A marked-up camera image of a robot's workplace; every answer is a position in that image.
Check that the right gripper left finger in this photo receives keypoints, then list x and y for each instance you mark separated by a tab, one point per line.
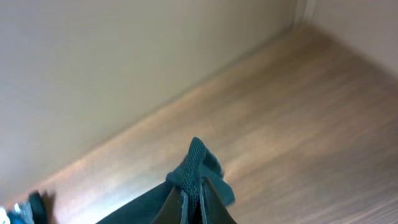
174	209

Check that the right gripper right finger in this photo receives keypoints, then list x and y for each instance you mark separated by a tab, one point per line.
213	211

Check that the black t-shirt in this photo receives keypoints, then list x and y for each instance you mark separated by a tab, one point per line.
198	163

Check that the grey folded garment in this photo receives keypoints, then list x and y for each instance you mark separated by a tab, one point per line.
23	212

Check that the blue folded garment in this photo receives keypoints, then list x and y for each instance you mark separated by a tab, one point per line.
18	218

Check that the white black printed shirt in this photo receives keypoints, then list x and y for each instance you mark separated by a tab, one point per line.
4	219

